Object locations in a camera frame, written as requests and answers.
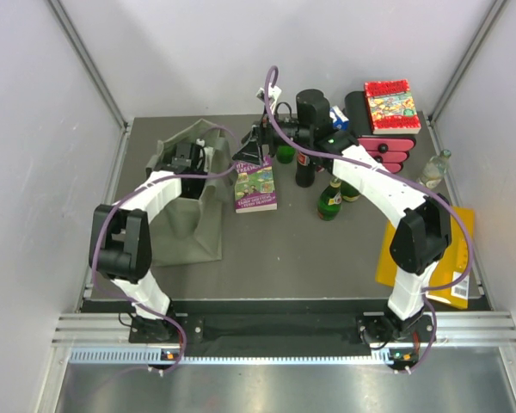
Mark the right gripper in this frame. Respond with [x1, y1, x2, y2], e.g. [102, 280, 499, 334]
[232, 105, 312, 168]

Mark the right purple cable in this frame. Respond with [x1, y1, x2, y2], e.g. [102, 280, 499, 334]
[262, 65, 476, 373]

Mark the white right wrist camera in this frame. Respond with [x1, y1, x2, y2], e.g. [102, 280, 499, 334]
[255, 83, 282, 113]

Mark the cola bottle red cap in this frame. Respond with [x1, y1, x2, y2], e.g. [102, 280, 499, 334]
[295, 151, 316, 188]

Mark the yellow folder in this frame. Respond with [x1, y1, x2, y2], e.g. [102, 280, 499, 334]
[375, 206, 475, 310]

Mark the red comic book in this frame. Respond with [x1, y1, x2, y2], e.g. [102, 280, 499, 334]
[364, 79, 421, 135]

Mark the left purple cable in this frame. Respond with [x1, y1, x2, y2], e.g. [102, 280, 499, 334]
[89, 125, 242, 373]

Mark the aluminium frame rail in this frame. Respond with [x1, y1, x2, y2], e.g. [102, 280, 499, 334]
[52, 311, 516, 367]

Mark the green canvas bag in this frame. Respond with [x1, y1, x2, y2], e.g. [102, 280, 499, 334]
[145, 119, 237, 267]

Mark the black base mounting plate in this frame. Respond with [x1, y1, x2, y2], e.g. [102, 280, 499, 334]
[128, 311, 438, 356]

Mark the purple cable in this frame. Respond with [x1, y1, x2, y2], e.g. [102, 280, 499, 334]
[89, 125, 242, 373]
[262, 65, 476, 373]

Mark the purple treehouse book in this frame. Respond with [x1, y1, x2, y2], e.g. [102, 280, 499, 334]
[234, 156, 278, 213]

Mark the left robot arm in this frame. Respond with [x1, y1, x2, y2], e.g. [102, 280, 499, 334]
[89, 139, 206, 342]

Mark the clear green-cap bottle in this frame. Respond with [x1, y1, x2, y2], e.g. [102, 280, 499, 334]
[416, 149, 452, 190]

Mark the black pink drawer unit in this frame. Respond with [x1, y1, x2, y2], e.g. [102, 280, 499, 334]
[344, 91, 416, 174]

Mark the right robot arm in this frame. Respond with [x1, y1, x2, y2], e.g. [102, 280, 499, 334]
[233, 84, 452, 342]

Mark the blue juice carton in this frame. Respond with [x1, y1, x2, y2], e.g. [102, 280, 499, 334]
[329, 106, 349, 131]

